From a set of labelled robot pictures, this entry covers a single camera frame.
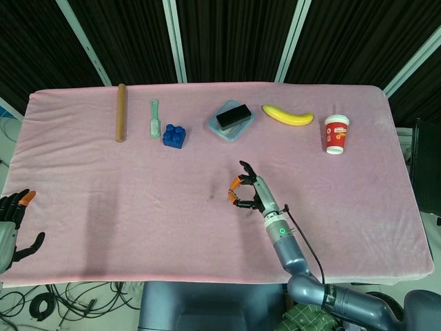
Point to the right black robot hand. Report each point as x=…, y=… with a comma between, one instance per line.
x=263, y=193

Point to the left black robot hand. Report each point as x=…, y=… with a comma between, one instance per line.
x=8, y=241

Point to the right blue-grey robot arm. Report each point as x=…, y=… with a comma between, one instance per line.
x=293, y=255

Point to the clear blue plastic container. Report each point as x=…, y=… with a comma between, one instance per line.
x=229, y=135

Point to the yellow banana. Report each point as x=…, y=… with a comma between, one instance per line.
x=289, y=118

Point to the black rectangular box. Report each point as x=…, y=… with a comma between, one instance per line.
x=232, y=115

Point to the red paper cup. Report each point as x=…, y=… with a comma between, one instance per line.
x=337, y=136

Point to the blue toy building block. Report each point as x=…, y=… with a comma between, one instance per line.
x=174, y=138

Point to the blue-grey robot torso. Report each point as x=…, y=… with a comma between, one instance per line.
x=206, y=303

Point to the green plastic brush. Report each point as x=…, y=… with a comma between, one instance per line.
x=154, y=127

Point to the pink table cloth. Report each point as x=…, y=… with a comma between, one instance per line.
x=138, y=213

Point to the green checkered cloth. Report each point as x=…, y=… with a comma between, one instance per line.
x=303, y=319

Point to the brown wooden rolling pin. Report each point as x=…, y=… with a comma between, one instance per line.
x=120, y=113

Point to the black monitor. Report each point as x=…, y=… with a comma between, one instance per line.
x=427, y=165

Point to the white aluminium frame post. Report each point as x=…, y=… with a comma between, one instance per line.
x=175, y=41
x=10, y=108
x=288, y=41
x=84, y=43
x=413, y=63

